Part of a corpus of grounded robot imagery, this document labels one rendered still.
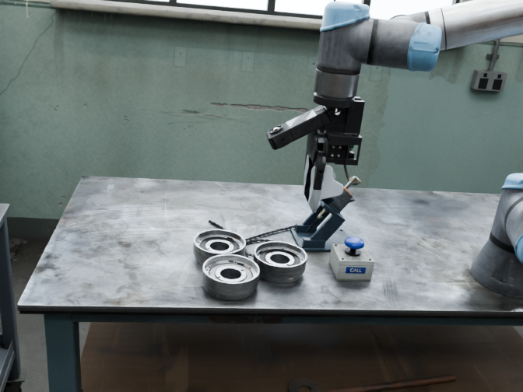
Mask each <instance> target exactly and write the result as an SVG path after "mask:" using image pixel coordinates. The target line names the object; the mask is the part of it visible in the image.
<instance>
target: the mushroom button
mask: <svg viewBox="0 0 523 392"><path fill-rule="evenodd" d="M344 244H345V245H346V246H347V247H349V248H350V251H351V252H356V249H362V248H364V244H365V243H364V241H363V240H362V239H360V238H359V237H355V236H349V237H347V238H346V239H345V241H344Z"/></svg>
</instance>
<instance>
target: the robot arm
mask: <svg viewBox="0 0 523 392"><path fill-rule="evenodd" d="M320 31H321V36H320V42H319V48H318V60H317V67H316V72H315V79H314V91H315V93H314V99H313V101H314V102H315V103H316V104H319V105H321V106H319V107H316V108H314V109H313V110H310V111H308V112H306V113H304V114H301V115H300V116H298V117H295V118H294V119H292V120H290V121H287V122H286V123H284V124H281V125H279V126H276V127H274V128H272V129H271V130H269V131H267V133H266V136H267V139H268V141H269V144H270V146H271V147H272V148H273V149H274V150H277V149H280V148H282V147H284V146H286V145H288V144H290V143H291V142H294V141H296V140H297V139H299V138H302V137H304V136H305V135H308V136H307V149H306V156H305V165H304V196H305V198H306V199H307V202H308V204H309V205H310V208H311V211H312V212H313V213H316V211H317V209H318V204H319V201H320V200H321V199H326V198H332V197H335V196H339V195H341V194H342V193H343V185H342V184H341V183H339V182H337V181H335V173H333V169H332V167H331V166H329V165H327V163H334V164H338V165H354V166H358V161H359V156H360V147H361V142H362V137H361V136H360V128H361V123H362V118H363V109H364V104H365V102H364V101H362V100H361V99H360V98H359V97H356V94H357V89H358V83H359V78H360V69H361V65H362V64H365V65H375V66H381V67H388V68H400V69H406V70H410V71H411V72H415V71H422V72H429V71H431V70H433V69H434V67H435V65H436V63H437V58H438V55H439V51H443V50H447V49H452V48H456V47H463V46H467V45H471V44H478V43H482V42H487V41H491V40H499V39H503V38H507V37H514V36H518V35H522V34H523V0H473V1H469V2H463V3H459V4H455V5H449V6H445V7H441V8H437V9H431V10H428V11H425V12H417V13H413V14H409V15H404V14H401V15H397V16H393V17H391V18H390V19H375V18H372V17H370V7H369V6H368V5H364V4H360V3H353V2H329V3H328V4H327V5H326V6H325V10H324V15H323V20H322V24H321V29H320ZM336 108H337V109H336ZM354 145H358V150H357V155H356V159H354V155H355V153H353V151H351V149H353V148H354ZM471 273H472V276H473V278H474V279H475V280H476V281H477V282H478V283H480V284H481V285H483V286H484V287H486V288H488V289H489V290H491V291H494V292H496V293H499V294H501V295H503V296H508V297H511V298H515V299H523V173H513V174H510V175H509V176H508V177H507V178H506V180H505V183H504V186H503V187H502V193H501V196H500V200H499V204H498V206H497V212H496V215H495V218H494V220H493V225H492V229H491V232H490V237H489V239H488V240H487V242H486V243H485V245H484V246H483V248H482V249H481V251H480V252H479V254H478V255H477V256H476V257H475V259H474V261H473V262H472V268H471Z"/></svg>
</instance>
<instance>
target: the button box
mask: <svg viewBox="0 0 523 392"><path fill-rule="evenodd" d="M329 264H330V266H331V268H332V271H333V273H334V275H335V278H336V280H337V281H366V282H370V281H371V276H372V272H373V268H374V260H373V258H372V257H371V255H370V253H369V252H368V250H367V248H366V247H365V245H364V248H362V249H356V252H351V251H350V248H349V247H347V246H346V245H345V244H332V248H331V253H330V258H329Z"/></svg>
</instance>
